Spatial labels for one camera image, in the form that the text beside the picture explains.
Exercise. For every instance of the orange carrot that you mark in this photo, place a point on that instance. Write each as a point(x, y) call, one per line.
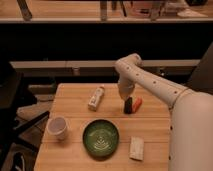
point(136, 105)

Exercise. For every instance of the wooden shelf bench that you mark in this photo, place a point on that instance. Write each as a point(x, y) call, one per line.
point(98, 67)

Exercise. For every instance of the black eraser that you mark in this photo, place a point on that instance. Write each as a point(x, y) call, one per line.
point(128, 106)

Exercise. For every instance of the black chair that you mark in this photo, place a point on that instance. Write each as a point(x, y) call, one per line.
point(14, 93)

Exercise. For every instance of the white plastic bottle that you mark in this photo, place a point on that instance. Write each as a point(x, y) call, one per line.
point(96, 98)

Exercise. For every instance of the white sponge block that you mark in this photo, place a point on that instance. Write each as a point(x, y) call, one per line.
point(136, 148)

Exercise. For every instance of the green ceramic plate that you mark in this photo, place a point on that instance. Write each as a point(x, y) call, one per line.
point(100, 138)

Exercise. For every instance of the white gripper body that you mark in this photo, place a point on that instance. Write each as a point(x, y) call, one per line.
point(125, 86)

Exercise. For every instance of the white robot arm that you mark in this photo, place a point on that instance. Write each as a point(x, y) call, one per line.
point(191, 127)

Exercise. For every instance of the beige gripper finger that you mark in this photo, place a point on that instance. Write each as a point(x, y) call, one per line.
point(125, 96)

